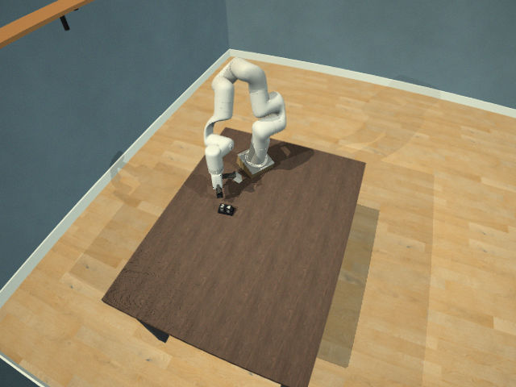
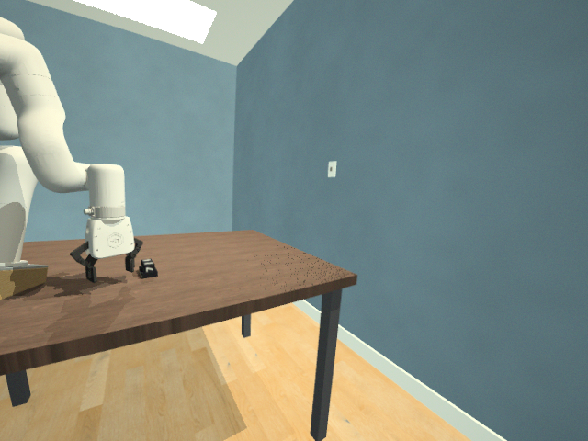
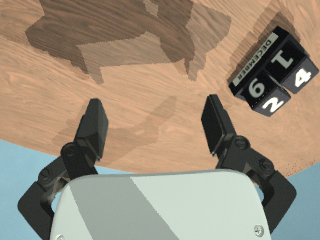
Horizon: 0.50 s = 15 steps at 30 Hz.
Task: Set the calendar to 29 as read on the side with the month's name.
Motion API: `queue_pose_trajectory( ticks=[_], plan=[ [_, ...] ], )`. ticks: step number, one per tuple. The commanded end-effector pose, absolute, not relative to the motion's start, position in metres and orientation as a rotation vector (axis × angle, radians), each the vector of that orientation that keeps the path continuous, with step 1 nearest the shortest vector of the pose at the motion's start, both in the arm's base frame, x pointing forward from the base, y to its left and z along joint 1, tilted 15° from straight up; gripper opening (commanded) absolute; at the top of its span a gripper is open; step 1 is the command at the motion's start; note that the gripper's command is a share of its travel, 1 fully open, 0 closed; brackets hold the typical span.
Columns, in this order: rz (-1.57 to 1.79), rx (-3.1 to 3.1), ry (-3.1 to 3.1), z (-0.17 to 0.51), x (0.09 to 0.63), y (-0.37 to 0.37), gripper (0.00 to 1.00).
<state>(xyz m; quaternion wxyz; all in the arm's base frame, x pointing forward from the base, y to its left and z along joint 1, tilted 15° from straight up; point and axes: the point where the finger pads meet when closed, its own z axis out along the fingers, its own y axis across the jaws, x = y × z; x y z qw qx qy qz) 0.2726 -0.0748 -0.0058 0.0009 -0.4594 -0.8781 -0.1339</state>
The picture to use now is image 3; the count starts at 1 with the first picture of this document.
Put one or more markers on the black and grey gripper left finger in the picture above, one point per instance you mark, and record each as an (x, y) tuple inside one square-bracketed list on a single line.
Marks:
[(76, 159)]

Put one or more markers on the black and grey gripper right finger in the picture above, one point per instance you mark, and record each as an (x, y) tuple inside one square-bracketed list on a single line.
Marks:
[(234, 151)]

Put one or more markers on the black number cube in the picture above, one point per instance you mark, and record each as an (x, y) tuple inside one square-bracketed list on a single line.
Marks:
[(265, 95), (292, 68)]

